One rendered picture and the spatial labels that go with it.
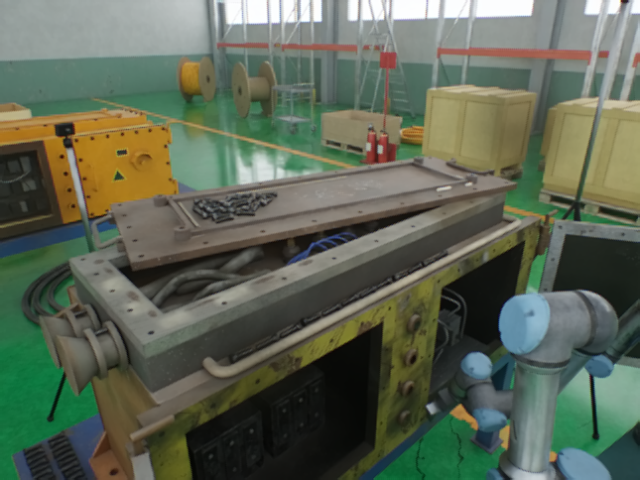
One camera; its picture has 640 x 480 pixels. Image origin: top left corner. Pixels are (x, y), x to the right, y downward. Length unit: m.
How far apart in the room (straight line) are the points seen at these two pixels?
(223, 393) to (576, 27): 10.05
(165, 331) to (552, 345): 0.73
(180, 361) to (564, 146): 5.41
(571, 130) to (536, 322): 5.01
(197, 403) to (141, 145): 2.88
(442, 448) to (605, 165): 4.06
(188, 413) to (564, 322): 0.72
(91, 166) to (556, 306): 3.03
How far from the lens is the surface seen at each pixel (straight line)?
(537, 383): 1.06
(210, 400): 0.92
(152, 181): 3.70
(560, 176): 6.02
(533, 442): 1.14
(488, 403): 1.33
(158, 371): 0.92
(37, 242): 3.57
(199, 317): 0.92
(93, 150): 3.51
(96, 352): 0.98
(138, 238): 1.26
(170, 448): 0.94
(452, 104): 6.64
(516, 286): 1.86
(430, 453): 2.48
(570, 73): 10.52
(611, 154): 5.81
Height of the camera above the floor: 1.84
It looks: 24 degrees down
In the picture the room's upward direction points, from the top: straight up
